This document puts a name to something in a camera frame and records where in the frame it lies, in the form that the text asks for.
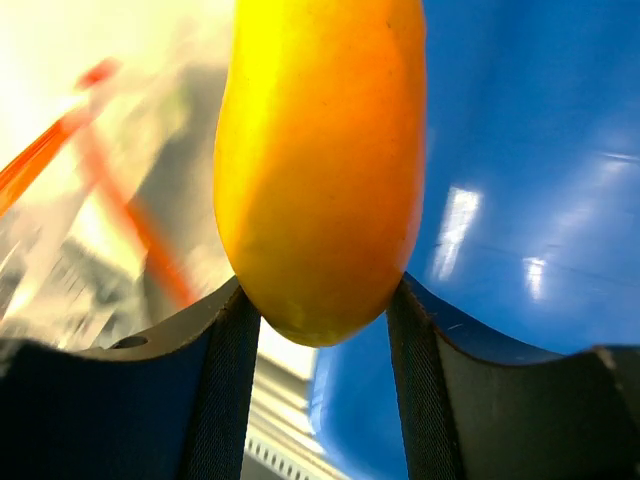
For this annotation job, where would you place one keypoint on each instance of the white slotted cable duct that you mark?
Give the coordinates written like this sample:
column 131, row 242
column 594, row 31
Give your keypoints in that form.
column 266, row 457

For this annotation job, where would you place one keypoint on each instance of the blue plastic bin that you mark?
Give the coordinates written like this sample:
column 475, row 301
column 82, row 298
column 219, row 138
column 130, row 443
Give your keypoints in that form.
column 531, row 210

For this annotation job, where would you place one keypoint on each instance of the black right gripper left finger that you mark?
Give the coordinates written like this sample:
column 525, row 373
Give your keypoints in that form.
column 171, row 402

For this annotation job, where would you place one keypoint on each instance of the yellow orange pepper toy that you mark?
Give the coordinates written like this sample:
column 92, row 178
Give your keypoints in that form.
column 319, row 159

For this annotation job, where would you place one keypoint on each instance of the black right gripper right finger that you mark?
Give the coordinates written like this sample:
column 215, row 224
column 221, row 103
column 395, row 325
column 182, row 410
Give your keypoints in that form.
column 477, row 404

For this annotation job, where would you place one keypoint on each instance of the clear zip bag orange zipper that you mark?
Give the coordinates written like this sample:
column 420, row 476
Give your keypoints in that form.
column 107, row 224

